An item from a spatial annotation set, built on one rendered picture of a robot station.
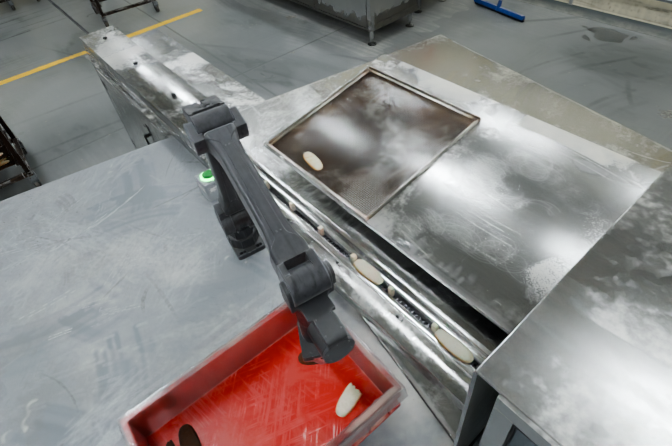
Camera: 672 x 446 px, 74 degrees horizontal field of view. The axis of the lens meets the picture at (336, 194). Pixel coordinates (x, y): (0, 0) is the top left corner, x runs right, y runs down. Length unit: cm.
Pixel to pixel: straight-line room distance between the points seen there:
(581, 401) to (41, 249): 147
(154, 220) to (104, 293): 28
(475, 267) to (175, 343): 76
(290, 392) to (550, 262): 67
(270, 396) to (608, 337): 71
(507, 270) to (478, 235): 12
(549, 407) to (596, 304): 15
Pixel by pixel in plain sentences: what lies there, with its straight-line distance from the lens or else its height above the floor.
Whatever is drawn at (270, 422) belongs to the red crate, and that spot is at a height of 82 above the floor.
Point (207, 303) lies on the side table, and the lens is 126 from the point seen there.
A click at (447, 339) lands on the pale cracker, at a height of 86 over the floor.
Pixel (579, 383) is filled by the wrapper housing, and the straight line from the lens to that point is 59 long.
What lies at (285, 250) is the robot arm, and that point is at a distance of 73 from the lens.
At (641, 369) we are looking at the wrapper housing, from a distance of 63.
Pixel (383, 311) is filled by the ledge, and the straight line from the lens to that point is 111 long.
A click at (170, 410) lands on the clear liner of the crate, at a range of 111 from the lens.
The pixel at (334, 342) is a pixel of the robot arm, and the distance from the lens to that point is 72.
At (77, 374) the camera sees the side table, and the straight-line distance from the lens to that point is 131.
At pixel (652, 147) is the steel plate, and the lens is 179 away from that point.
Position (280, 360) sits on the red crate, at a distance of 112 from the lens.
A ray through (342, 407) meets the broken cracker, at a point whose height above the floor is 83.
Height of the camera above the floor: 181
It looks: 44 degrees down
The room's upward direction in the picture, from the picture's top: 7 degrees counter-clockwise
